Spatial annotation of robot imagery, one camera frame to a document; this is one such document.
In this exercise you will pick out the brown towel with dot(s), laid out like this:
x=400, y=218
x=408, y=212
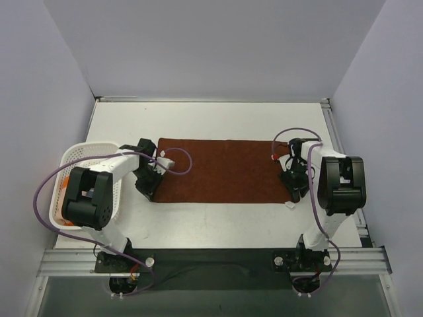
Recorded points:
x=222, y=171

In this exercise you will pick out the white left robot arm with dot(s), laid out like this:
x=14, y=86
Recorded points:
x=88, y=199

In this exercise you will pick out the aluminium right side rail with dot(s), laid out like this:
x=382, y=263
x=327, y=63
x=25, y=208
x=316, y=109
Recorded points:
x=343, y=189

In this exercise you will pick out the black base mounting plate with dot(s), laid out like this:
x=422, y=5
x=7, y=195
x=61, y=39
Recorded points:
x=215, y=269

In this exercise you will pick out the aluminium front frame rail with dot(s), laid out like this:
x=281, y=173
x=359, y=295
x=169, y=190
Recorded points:
x=83, y=263

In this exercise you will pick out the aluminium back frame rail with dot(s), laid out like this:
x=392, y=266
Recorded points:
x=256, y=100

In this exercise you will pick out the orange towel in basket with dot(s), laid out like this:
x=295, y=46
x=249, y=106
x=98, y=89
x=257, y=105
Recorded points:
x=60, y=216

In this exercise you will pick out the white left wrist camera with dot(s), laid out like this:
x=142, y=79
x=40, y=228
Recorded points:
x=163, y=162

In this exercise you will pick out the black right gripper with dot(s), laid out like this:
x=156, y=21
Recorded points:
x=295, y=181

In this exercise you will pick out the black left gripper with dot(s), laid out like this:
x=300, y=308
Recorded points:
x=147, y=181

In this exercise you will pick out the aluminium frame rail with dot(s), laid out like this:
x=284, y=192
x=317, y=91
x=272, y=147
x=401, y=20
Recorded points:
x=83, y=263
x=256, y=100

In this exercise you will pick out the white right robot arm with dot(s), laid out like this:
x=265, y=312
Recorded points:
x=318, y=236

